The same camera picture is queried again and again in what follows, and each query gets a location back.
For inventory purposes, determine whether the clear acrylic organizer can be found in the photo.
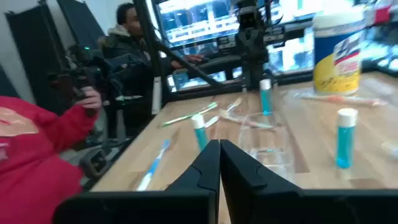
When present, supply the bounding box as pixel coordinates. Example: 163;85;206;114
238;111;296;178

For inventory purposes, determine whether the black handheld camera rig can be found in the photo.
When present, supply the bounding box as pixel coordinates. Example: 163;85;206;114
46;43;125;119

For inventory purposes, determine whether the red white box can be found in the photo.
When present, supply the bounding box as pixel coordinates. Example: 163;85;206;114
363;4;393;27

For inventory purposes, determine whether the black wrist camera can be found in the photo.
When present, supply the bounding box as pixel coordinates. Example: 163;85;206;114
238;7;259;30

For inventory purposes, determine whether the black room divider panel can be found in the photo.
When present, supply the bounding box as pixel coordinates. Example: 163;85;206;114
57;0;105;47
6;2;68;116

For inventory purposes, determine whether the person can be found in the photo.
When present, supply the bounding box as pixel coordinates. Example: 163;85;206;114
0;95;103;224
98;2;205;134

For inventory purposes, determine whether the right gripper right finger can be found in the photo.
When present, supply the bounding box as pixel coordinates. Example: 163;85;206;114
220;139;398;224

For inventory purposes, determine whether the green toothbrush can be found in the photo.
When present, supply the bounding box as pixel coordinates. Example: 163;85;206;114
159;101;218;128

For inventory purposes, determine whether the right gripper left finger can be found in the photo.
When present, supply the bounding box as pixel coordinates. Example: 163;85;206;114
52;139;221;224

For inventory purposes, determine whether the silver bracket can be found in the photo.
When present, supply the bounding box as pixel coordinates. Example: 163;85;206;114
151;76;162;115

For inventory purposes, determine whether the blue toothbrush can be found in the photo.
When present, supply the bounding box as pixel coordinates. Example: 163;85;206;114
136;139;172;192

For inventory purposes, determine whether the disinfecting wipes canister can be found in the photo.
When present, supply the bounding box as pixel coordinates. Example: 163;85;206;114
312;6;365;96

